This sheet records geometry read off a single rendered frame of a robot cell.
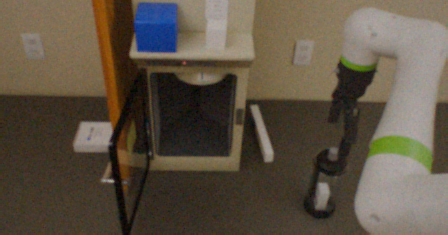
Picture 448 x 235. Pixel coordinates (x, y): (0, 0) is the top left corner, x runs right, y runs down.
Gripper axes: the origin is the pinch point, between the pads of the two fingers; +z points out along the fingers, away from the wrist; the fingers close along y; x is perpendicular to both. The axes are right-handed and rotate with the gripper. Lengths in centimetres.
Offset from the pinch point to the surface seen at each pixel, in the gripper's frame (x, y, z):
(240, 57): -29.3, -3.7, -23.8
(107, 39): -63, -6, -27
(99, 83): -81, -58, 28
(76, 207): -79, 1, 33
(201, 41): -39.4, -10.3, -24.1
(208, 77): -37.2, -17.4, -6.9
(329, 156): -1.1, 0.7, 8.0
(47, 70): -101, -58, 22
